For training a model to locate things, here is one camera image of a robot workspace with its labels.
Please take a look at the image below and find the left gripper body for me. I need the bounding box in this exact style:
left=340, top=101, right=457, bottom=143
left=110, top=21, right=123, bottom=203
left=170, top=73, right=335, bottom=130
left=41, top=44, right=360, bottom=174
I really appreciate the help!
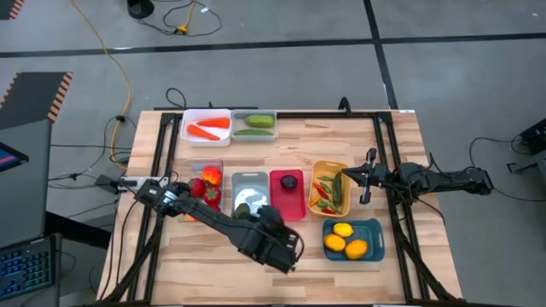
left=249, top=205, right=305, bottom=270

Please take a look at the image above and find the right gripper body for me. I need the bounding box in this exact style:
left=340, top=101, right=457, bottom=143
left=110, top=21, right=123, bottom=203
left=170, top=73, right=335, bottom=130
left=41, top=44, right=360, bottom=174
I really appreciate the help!
left=359, top=147, right=389, bottom=206

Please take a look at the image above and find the yellow plastic basket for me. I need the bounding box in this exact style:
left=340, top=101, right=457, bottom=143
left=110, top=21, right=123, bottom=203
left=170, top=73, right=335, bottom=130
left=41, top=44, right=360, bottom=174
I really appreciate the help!
left=307, top=159, right=353, bottom=218

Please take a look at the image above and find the dark green avocado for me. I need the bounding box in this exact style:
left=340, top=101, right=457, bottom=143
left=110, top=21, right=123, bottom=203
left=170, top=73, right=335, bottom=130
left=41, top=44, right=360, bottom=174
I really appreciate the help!
left=232, top=202, right=253, bottom=221

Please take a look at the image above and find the orange fruit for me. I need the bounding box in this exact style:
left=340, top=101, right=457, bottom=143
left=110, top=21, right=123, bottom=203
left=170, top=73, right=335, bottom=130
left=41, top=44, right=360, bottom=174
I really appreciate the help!
left=344, top=239, right=369, bottom=261

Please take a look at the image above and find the yellow-orange bell pepper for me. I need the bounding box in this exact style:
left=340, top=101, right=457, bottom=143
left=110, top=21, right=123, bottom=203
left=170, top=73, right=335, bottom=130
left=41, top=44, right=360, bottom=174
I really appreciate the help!
left=200, top=165, right=224, bottom=187

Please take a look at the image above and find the clear plastic bin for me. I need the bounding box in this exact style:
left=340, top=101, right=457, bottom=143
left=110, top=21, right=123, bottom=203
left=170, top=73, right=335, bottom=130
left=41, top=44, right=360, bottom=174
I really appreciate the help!
left=181, top=158, right=225, bottom=223

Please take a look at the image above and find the red plastic basket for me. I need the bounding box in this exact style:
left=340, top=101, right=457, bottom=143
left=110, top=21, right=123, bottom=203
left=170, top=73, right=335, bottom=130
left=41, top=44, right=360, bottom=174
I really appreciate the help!
left=269, top=168, right=307, bottom=223

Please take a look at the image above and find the teal plastic basket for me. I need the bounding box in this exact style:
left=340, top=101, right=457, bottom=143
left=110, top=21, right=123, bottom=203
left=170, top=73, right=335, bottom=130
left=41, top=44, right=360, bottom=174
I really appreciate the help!
left=322, top=217, right=386, bottom=263

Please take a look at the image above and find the light grey plastic basket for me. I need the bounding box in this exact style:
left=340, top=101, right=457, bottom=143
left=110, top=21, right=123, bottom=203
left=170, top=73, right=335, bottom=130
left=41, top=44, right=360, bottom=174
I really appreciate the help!
left=230, top=171, right=271, bottom=228

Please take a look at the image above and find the white plastic container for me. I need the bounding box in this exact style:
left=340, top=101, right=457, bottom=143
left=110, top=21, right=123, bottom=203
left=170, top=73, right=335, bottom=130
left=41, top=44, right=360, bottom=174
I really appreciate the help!
left=179, top=107, right=234, bottom=148

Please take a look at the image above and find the frosted translucent plastic container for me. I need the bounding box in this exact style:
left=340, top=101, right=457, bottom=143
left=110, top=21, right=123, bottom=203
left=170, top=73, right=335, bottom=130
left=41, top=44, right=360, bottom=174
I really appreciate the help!
left=230, top=108, right=279, bottom=144

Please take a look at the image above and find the grey metal stand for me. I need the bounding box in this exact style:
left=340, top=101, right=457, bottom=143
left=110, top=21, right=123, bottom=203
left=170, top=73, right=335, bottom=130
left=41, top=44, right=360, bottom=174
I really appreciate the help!
left=507, top=151, right=546, bottom=175

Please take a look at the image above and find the black equipment box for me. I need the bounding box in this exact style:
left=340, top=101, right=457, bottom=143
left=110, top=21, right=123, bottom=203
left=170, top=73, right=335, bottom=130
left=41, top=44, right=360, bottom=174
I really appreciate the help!
left=519, top=118, right=546, bottom=155

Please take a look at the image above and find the black power adapter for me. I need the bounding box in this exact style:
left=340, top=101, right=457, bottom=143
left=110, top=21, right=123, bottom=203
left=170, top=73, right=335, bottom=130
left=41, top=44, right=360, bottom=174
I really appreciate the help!
left=94, top=173, right=129, bottom=195

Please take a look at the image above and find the yellow extension plug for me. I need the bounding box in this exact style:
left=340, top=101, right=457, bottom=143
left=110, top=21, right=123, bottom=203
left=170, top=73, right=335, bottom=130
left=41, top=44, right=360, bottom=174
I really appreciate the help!
left=173, top=0, right=198, bottom=36

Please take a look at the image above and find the backlit keyboard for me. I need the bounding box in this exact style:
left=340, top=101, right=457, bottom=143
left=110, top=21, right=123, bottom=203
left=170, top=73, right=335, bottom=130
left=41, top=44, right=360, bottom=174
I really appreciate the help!
left=0, top=233, right=59, bottom=302

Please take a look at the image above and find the black round stand base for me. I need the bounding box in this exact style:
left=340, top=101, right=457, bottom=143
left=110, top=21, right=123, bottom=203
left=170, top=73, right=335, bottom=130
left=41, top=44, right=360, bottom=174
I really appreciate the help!
left=126, top=0, right=155, bottom=20

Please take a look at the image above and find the laptop screen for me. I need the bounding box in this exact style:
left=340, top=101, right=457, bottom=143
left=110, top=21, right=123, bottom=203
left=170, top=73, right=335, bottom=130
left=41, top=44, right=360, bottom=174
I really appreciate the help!
left=0, top=142, right=31, bottom=173

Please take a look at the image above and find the striped-edge black floor mat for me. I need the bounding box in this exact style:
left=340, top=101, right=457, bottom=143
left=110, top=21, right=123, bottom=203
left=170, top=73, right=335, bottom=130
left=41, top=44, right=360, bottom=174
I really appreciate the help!
left=0, top=71, right=74, bottom=131
left=0, top=0, right=26, bottom=21

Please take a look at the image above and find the black aluminium table frame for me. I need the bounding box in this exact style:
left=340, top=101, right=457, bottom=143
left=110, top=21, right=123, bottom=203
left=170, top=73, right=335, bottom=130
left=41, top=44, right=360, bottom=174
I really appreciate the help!
left=96, top=109, right=464, bottom=307

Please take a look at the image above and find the black floor cable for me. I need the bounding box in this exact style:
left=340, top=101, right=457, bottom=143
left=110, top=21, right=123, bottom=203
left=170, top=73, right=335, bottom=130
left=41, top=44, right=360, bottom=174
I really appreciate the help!
left=136, top=0, right=224, bottom=38
left=468, top=136, right=546, bottom=205

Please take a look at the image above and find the black cable loop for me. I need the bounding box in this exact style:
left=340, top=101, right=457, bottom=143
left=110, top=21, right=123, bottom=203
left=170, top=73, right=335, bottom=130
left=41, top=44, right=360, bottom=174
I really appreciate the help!
left=165, top=87, right=188, bottom=110

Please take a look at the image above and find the yellow floor cable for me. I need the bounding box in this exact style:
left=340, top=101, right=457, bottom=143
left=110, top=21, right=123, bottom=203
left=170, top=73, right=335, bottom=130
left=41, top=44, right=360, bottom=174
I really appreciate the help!
left=70, top=0, right=133, bottom=159

